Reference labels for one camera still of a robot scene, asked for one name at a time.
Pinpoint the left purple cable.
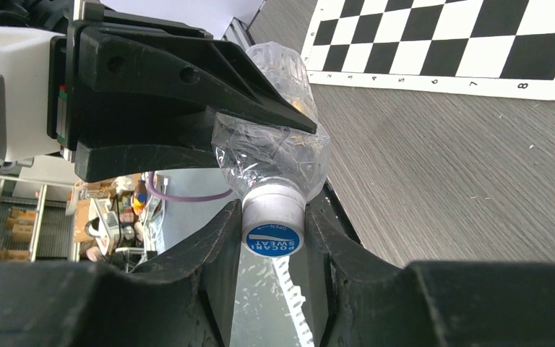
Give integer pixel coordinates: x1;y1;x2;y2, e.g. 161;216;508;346
145;171;234;203

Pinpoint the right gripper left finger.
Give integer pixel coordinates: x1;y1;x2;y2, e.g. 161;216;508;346
0;200;241;346

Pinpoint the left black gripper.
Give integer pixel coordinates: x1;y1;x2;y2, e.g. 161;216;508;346
46;9;317;182

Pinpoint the clear bottle blue cap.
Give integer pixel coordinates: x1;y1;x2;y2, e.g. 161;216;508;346
211;41;331;202

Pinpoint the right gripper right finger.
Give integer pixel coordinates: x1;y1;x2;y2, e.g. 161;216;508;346
305;207;555;346

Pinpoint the black white chessboard mat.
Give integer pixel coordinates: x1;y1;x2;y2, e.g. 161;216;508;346
301;0;555;100

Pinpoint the grey slotted cable duct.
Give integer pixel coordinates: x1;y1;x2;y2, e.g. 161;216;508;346
271;256;314;347

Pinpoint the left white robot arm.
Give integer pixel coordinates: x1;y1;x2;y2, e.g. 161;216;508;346
0;1;317;182

